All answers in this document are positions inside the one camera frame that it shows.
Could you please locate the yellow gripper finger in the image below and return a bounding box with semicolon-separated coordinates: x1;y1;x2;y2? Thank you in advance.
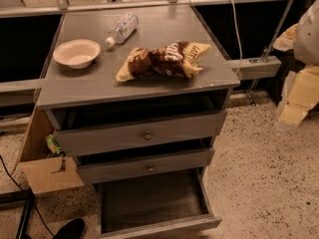
275;65;319;130
273;24;298;52

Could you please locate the brown yellow chip bag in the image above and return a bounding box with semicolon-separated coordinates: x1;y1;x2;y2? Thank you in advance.
116;42;211;83

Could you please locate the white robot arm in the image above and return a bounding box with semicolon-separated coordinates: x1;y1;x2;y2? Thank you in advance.
273;0;319;131

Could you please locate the grey top drawer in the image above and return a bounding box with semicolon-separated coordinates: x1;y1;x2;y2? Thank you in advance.
45;110;226;156

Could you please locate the grey drawer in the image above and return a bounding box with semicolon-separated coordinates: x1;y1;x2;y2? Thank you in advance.
45;110;226;156
77;147;215;184
97;168;221;239

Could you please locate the grey drawer cabinet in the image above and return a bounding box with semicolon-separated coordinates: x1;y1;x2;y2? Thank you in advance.
37;6;238;239

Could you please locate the grey bottom drawer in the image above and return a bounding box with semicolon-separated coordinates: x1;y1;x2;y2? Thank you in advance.
97;168;221;239

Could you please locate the grey middle drawer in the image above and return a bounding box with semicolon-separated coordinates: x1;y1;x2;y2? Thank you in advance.
77;147;215;184

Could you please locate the green snack bag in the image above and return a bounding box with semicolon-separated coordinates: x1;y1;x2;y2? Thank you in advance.
46;134;63;156

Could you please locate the clear plastic water bottle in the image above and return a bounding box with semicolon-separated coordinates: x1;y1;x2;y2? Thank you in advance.
105;12;139;48

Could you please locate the white paper bowl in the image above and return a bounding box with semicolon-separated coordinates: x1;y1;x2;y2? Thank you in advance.
53;39;101;69

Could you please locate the black shoe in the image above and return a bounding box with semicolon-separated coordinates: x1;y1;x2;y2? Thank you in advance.
53;218;85;239

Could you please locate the brown cardboard box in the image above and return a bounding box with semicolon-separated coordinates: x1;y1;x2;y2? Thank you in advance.
18;109;84;194

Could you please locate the grey metal rail frame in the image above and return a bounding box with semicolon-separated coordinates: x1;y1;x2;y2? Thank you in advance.
0;0;293;107

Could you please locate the white hanging cable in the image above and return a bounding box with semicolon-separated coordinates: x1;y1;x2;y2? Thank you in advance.
216;0;244;77

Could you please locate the black floor cable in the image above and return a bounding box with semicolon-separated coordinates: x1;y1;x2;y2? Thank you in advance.
0;154;56;238

